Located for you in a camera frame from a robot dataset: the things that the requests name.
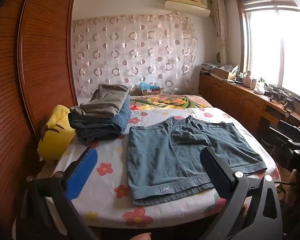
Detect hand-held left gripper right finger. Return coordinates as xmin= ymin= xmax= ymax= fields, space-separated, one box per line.
xmin=199 ymin=146 xmax=283 ymax=240

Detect person's left hand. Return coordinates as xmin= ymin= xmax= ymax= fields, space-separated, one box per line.
xmin=129 ymin=232 xmax=153 ymax=240

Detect white floral bed sheet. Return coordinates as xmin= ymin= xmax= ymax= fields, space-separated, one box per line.
xmin=44 ymin=107 xmax=280 ymax=227

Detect beige window curtain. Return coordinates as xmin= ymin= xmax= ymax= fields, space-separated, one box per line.
xmin=211 ymin=0 xmax=228 ymax=67

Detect pink bottle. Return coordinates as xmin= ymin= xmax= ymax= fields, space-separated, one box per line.
xmin=243 ymin=70 xmax=252 ymax=88

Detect folded olive pants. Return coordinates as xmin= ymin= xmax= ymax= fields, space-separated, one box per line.
xmin=69 ymin=84 xmax=130 ymax=117

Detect small cardboard box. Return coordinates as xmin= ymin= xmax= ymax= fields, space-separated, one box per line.
xmin=142 ymin=87 xmax=161 ymax=96

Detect circle patterned sheer curtain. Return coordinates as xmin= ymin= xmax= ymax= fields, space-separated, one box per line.
xmin=74 ymin=14 xmax=198 ymax=96

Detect patterned folded cloth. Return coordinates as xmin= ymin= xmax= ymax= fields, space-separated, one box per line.
xmin=201 ymin=63 xmax=219 ymax=73

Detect wooden cabinet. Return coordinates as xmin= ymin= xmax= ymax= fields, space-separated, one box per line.
xmin=199 ymin=72 xmax=300 ymax=140

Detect blue-grey denim shorts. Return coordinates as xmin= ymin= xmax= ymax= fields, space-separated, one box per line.
xmin=126 ymin=115 xmax=268 ymax=207

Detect wooden headboard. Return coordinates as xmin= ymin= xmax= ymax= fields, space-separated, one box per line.
xmin=0 ymin=0 xmax=78 ymax=230

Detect folded blue jeans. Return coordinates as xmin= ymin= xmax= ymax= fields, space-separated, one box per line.
xmin=69 ymin=94 xmax=132 ymax=133

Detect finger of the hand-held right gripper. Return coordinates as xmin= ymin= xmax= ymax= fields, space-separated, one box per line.
xmin=268 ymin=120 xmax=300 ymax=147

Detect wall air conditioner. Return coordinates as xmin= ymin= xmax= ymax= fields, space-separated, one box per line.
xmin=164 ymin=0 xmax=212 ymax=18

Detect open cardboard box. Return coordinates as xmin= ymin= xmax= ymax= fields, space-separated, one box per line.
xmin=214 ymin=66 xmax=238 ymax=81

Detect black device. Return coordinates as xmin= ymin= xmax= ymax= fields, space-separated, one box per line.
xmin=282 ymin=96 xmax=300 ymax=113
xmin=266 ymin=87 xmax=284 ymax=102

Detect yellow plush pillow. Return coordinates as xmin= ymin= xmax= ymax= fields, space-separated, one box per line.
xmin=37 ymin=104 xmax=77 ymax=164

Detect window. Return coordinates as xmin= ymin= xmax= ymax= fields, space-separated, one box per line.
xmin=236 ymin=0 xmax=300 ymax=110

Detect folded dark jeans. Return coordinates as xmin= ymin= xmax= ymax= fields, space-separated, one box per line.
xmin=75 ymin=121 xmax=127 ymax=145

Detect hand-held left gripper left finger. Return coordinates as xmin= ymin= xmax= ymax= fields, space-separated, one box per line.
xmin=16 ymin=147 xmax=98 ymax=240

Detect person's right forearm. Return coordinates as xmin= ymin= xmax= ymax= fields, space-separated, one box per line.
xmin=287 ymin=169 xmax=300 ymax=200

